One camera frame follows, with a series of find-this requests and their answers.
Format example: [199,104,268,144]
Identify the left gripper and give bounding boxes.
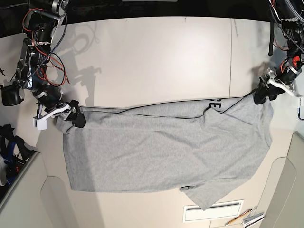
[252,68,285,105]

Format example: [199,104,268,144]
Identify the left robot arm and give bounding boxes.
[254,0,304,105]

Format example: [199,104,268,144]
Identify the grey T-shirt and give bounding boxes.
[56,95,273,209]

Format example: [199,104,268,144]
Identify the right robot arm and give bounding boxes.
[16,0,86,130]

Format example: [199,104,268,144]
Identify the yellow pencil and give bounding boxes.
[225,209,252,226]

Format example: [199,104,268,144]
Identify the white vent plate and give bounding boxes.
[183,199,244,223]

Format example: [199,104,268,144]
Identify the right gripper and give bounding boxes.
[54,100,86,128]

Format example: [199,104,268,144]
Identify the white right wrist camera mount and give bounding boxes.
[33,104,60,131]

